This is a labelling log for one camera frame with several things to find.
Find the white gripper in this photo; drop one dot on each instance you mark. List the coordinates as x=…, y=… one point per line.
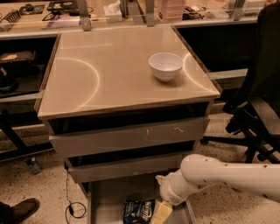
x=165, y=189

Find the blue chip bag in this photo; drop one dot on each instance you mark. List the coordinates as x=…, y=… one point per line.
x=138, y=212

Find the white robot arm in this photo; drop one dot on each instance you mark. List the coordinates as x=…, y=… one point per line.
x=197, y=172

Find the middle grey drawer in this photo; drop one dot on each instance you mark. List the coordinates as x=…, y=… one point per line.
x=124, y=164

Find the grey drawer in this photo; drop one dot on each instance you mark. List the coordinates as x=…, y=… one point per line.
x=129, y=137
x=124, y=164

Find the bottom open drawer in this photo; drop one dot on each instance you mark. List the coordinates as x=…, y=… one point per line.
x=106, y=198

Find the top grey drawer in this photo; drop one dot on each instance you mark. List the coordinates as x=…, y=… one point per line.
x=129, y=137

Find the grey drawer cabinet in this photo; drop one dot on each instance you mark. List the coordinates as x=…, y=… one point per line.
x=102, y=80

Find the black office chair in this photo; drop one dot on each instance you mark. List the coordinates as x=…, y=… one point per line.
x=255, y=106

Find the plastic water bottle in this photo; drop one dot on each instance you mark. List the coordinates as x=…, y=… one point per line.
x=34, y=165

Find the brown shoe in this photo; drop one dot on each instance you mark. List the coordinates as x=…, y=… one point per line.
x=19, y=212

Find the white bowl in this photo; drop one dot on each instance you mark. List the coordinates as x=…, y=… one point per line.
x=165, y=66

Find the black table leg stand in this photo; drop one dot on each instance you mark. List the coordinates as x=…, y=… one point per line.
x=7, y=122

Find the pink stacked containers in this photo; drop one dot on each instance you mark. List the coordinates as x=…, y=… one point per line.
x=170, y=10

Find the white tissue box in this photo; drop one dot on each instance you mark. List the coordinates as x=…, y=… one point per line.
x=113, y=12

